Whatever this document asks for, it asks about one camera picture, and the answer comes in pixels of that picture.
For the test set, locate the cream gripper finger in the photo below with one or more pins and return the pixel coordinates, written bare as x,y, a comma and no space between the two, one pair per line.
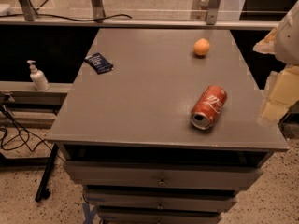
280,93
267,45

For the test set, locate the orange fruit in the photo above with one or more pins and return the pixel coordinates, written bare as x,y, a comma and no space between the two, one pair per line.
201,47

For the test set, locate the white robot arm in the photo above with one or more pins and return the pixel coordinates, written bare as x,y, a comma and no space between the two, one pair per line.
287,38

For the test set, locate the blue rxbar blueberry packet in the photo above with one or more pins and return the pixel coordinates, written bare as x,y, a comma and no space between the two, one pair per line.
99,63

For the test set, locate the red coca-cola can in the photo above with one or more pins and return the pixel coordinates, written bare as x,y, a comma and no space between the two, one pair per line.
208,108

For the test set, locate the grey drawer cabinet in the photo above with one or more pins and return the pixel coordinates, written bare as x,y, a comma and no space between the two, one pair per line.
127,136

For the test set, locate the white pump soap bottle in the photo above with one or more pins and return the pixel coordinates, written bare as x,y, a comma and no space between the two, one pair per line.
38,77

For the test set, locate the black bar on floor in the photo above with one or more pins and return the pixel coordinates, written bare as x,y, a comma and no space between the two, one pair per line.
42,191

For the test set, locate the metal railing frame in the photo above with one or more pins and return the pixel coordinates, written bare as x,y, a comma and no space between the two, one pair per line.
138,13

